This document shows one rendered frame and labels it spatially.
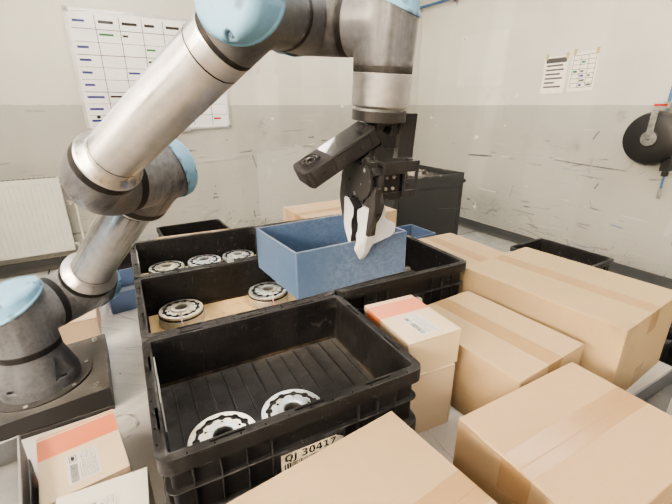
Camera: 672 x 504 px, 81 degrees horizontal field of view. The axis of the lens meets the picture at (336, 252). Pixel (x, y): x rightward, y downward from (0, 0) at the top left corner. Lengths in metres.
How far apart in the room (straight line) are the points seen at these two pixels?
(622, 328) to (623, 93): 3.07
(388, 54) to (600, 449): 0.61
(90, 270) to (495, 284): 0.95
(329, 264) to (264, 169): 3.74
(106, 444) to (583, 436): 0.77
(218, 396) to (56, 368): 0.40
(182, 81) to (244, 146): 3.70
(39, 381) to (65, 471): 0.27
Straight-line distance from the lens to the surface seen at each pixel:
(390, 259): 0.64
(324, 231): 0.73
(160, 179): 0.73
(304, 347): 0.89
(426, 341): 0.76
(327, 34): 0.54
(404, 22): 0.52
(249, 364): 0.85
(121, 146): 0.58
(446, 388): 0.86
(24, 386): 1.06
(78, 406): 1.03
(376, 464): 0.57
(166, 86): 0.51
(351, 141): 0.52
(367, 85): 0.52
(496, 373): 0.84
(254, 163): 4.24
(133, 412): 1.02
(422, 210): 2.62
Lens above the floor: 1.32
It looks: 20 degrees down
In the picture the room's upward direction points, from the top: straight up
